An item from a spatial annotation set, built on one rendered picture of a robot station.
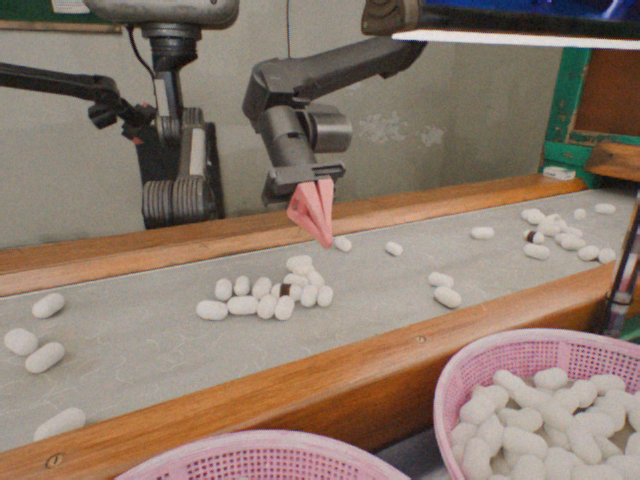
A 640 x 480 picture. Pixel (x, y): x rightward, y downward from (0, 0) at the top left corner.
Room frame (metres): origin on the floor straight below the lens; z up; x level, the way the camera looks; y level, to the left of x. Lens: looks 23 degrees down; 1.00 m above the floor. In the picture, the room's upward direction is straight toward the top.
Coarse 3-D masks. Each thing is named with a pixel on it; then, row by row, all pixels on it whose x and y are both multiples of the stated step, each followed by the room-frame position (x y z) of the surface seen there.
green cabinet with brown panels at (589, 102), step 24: (576, 48) 1.08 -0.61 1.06; (600, 48) 1.04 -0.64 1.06; (624, 48) 0.99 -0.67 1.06; (576, 72) 1.07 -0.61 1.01; (600, 72) 1.03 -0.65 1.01; (624, 72) 0.98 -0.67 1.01; (576, 96) 1.05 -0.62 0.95; (600, 96) 1.01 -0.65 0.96; (624, 96) 0.97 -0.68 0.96; (552, 120) 1.10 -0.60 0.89; (576, 120) 1.05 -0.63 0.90; (600, 120) 1.00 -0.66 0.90; (624, 120) 0.95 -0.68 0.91; (576, 144) 1.03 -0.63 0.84
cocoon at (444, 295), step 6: (438, 288) 0.44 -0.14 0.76; (444, 288) 0.43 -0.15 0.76; (438, 294) 0.43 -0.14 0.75; (444, 294) 0.43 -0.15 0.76; (450, 294) 0.42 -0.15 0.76; (456, 294) 0.42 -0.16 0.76; (438, 300) 0.43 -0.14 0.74; (444, 300) 0.42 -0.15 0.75; (450, 300) 0.42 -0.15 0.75; (456, 300) 0.41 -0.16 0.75; (450, 306) 0.42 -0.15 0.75; (456, 306) 0.41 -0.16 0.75
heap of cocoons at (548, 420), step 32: (512, 384) 0.29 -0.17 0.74; (544, 384) 0.29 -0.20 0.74; (576, 384) 0.29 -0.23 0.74; (608, 384) 0.29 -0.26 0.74; (480, 416) 0.25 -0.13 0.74; (512, 416) 0.25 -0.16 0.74; (544, 416) 0.25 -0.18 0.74; (576, 416) 0.25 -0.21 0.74; (608, 416) 0.25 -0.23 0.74; (480, 448) 0.22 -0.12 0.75; (512, 448) 0.22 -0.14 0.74; (544, 448) 0.22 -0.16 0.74; (576, 448) 0.22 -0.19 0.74; (608, 448) 0.23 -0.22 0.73
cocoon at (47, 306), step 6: (54, 294) 0.42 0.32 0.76; (60, 294) 0.42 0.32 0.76; (42, 300) 0.40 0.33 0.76; (48, 300) 0.41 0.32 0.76; (54, 300) 0.41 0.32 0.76; (60, 300) 0.42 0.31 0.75; (36, 306) 0.39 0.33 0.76; (42, 306) 0.40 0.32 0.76; (48, 306) 0.40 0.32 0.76; (54, 306) 0.40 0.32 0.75; (60, 306) 0.41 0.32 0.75; (36, 312) 0.39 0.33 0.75; (42, 312) 0.39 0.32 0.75; (48, 312) 0.40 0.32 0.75; (54, 312) 0.40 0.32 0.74
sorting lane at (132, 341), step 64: (576, 192) 0.94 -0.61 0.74; (256, 256) 0.57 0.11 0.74; (320, 256) 0.57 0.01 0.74; (384, 256) 0.57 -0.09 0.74; (448, 256) 0.57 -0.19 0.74; (512, 256) 0.57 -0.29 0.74; (576, 256) 0.57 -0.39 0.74; (0, 320) 0.39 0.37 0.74; (64, 320) 0.39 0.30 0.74; (128, 320) 0.39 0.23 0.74; (192, 320) 0.39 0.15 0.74; (256, 320) 0.39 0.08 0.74; (320, 320) 0.39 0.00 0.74; (384, 320) 0.39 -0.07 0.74; (0, 384) 0.29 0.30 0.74; (64, 384) 0.29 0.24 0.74; (128, 384) 0.29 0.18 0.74; (192, 384) 0.29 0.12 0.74; (0, 448) 0.22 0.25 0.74
